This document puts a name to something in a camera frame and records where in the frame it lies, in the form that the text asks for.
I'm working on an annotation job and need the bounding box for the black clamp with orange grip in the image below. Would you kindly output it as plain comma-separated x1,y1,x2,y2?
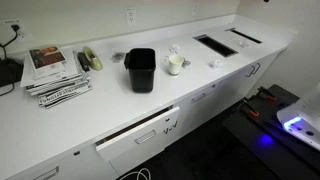
258,85,278,103
241,98,261,118

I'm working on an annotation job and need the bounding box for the white drawer with wooden inside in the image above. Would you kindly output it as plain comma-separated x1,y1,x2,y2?
94,104,181,164

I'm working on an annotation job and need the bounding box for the stack of magazines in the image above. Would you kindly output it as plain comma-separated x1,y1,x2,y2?
19,45,94,110

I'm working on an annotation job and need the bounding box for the crumpled silver foil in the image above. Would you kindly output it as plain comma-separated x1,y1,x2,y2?
181,59,193,70

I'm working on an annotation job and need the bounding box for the magazine with brown cover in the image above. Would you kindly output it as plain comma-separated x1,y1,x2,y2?
27,45,67,80

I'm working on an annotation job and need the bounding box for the white ceramic mug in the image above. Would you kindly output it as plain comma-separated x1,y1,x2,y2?
163,54,186,77

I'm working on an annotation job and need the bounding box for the olive green tape dispenser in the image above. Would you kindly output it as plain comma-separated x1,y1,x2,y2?
82,46,104,72

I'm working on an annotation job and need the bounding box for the black plastic bin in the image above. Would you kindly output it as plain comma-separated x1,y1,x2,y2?
123,47,158,94

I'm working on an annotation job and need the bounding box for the black device at left edge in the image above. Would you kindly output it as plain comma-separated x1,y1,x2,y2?
0,57,25,88

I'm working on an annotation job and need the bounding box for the black stapler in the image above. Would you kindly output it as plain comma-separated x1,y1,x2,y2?
77,50,91,73

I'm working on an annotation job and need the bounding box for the white wall outlet with plug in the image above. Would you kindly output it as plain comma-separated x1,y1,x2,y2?
3,18,27,43

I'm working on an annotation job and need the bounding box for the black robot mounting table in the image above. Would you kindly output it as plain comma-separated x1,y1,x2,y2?
222,83,320,180

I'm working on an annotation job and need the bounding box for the rectangular black countertop opening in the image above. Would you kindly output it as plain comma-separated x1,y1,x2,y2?
192,33,239,59
224,27,264,45

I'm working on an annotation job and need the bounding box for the white cabinet door with handle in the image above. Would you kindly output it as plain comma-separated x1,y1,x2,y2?
218,64,257,108
253,51,284,98

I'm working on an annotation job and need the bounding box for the white drawer with handle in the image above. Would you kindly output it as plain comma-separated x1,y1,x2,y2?
181,82,222,111
6,143,101,180

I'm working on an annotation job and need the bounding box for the white cable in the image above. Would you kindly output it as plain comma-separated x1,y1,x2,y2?
118,167,153,180

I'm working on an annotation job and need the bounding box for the black plug and cable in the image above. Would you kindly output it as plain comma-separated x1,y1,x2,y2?
0,23,21,61

